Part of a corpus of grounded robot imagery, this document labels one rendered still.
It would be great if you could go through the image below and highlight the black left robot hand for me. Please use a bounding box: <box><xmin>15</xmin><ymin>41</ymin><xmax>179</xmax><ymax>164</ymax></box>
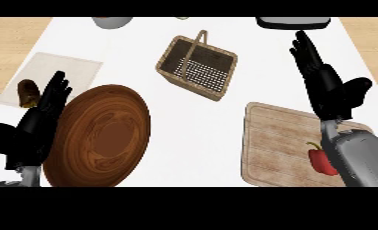
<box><xmin>0</xmin><ymin>70</ymin><xmax>74</xmax><ymax>171</ymax></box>

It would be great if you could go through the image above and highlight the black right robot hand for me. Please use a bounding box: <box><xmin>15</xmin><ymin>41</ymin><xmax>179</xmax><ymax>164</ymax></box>
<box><xmin>288</xmin><ymin>30</ymin><xmax>374</xmax><ymax>122</ymax></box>

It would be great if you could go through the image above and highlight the pale wooden cutting board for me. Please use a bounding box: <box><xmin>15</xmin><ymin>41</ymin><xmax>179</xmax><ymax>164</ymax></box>
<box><xmin>239</xmin><ymin>101</ymin><xmax>375</xmax><ymax>188</ymax></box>

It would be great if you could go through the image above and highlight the red bell pepper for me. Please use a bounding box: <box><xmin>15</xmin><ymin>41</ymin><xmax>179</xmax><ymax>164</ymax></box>
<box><xmin>304</xmin><ymin>141</ymin><xmax>341</xmax><ymax>177</ymax></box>

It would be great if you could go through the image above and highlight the brown oblong vegetable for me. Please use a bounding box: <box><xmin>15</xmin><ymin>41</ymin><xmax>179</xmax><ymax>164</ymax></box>
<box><xmin>16</xmin><ymin>79</ymin><xmax>41</xmax><ymax>109</ymax></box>

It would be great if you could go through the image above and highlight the round brown wooden plate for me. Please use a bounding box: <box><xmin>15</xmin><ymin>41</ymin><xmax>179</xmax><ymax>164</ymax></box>
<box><xmin>41</xmin><ymin>84</ymin><xmax>152</xmax><ymax>188</ymax></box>

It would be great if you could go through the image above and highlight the beige placemat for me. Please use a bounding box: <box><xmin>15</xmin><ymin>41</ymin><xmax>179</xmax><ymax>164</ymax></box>
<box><xmin>0</xmin><ymin>51</ymin><xmax>105</xmax><ymax>110</ymax></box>

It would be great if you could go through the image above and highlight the black and grey appliance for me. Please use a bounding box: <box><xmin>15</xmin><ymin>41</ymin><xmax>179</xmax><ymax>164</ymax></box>
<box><xmin>254</xmin><ymin>16</ymin><xmax>332</xmax><ymax>31</ymax></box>

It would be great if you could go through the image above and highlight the grey round pot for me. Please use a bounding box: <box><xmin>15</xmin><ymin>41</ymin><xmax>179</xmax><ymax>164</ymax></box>
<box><xmin>90</xmin><ymin>16</ymin><xmax>134</xmax><ymax>30</ymax></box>

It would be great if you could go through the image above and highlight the wicker basket with handle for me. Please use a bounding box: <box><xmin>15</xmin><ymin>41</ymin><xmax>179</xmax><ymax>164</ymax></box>
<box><xmin>155</xmin><ymin>29</ymin><xmax>239</xmax><ymax>103</ymax></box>

